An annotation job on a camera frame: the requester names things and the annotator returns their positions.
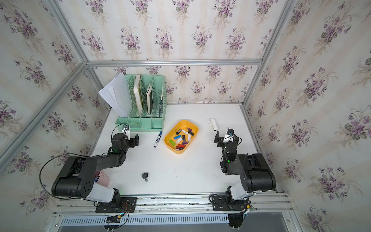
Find purple black usb drive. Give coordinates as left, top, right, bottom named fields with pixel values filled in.
left=187, top=128, right=194, bottom=136

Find yellow plastic storage box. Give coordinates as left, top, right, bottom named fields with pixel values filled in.
left=164, top=120, right=199, bottom=154

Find green usb drive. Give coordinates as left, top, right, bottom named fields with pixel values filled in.
left=169, top=139, right=176, bottom=146

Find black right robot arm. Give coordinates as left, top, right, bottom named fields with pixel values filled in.
left=214, top=129, right=276, bottom=207

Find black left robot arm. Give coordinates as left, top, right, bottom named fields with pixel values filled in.
left=51, top=133, right=139, bottom=205

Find black round key usb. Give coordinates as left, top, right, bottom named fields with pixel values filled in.
left=142, top=173, right=148, bottom=182

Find white stapler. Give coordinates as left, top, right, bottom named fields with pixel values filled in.
left=210, top=118, right=218, bottom=131

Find blue white marker pen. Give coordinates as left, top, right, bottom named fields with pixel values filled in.
left=154, top=131, right=162, bottom=148

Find pink pen cup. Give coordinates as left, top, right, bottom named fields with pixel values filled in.
left=94, top=170, right=110, bottom=187

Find green mesh file organizer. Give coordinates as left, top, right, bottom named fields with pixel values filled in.
left=115, top=74, right=167, bottom=132

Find tan notebook in organizer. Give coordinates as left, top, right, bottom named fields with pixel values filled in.
left=146, top=84, right=153, bottom=115

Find white book in organizer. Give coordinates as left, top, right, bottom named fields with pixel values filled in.
left=133, top=74, right=143, bottom=116

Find white paper stack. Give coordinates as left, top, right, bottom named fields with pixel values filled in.
left=98, top=73, right=132, bottom=118

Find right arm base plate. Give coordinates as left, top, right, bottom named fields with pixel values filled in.
left=209, top=194, right=251, bottom=212

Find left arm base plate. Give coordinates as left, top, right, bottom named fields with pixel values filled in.
left=95, top=197, right=138, bottom=214

